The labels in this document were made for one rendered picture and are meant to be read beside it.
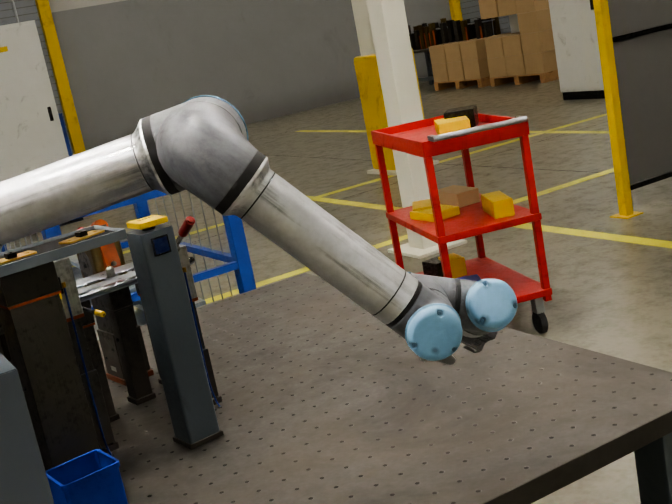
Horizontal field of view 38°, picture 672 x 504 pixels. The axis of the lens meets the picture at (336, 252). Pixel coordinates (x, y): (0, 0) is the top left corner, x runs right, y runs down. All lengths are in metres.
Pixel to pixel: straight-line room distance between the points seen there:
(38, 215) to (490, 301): 0.65
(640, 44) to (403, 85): 1.44
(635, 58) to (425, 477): 4.76
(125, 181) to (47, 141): 8.70
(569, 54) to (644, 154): 6.11
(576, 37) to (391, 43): 6.50
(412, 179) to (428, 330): 4.66
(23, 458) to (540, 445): 0.85
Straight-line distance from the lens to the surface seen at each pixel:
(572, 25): 12.20
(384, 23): 5.85
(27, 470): 1.39
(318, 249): 1.27
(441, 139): 3.90
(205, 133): 1.27
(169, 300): 1.91
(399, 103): 5.87
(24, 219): 1.45
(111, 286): 2.16
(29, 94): 10.07
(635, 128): 6.22
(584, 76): 12.18
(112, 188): 1.41
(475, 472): 1.68
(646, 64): 6.28
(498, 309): 1.43
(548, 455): 1.70
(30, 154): 10.07
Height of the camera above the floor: 1.46
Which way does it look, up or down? 13 degrees down
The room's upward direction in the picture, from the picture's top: 11 degrees counter-clockwise
